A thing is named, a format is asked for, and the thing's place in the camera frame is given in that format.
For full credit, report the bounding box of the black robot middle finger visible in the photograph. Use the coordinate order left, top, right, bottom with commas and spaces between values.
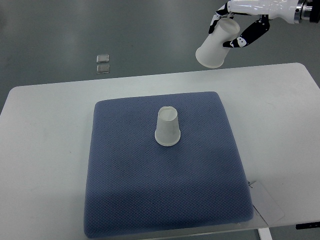
215, 3, 229, 18

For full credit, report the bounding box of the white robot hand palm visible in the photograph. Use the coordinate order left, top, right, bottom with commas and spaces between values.
227, 0, 299, 24

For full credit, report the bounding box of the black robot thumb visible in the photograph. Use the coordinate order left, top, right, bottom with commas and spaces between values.
222, 15, 270, 48

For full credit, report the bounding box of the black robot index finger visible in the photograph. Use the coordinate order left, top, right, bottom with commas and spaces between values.
208, 13, 220, 34

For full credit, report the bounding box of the white paper cup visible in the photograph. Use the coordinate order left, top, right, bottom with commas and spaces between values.
195, 18, 240, 69
154, 106, 181, 147

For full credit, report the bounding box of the upper metal floor plate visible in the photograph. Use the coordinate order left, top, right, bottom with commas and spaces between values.
96, 54, 110, 64

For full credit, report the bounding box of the metal floor plate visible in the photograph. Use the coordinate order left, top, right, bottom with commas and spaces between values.
96, 54, 110, 64
96, 64, 110, 74

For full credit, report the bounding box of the white paper cup on cushion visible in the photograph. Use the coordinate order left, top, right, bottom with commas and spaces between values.
154, 106, 181, 147

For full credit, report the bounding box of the lower metal floor plate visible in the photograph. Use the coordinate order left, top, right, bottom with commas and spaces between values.
96, 64, 110, 74

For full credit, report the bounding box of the white paper tag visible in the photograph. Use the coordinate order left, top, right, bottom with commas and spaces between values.
249, 181, 285, 226

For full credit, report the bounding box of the blue textured cushion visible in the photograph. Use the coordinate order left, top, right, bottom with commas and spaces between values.
84, 91, 254, 239

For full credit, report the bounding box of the black table control panel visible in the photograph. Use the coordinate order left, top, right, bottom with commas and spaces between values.
295, 221, 320, 230

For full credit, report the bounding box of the white table leg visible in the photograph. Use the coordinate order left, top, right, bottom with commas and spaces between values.
257, 228, 273, 240

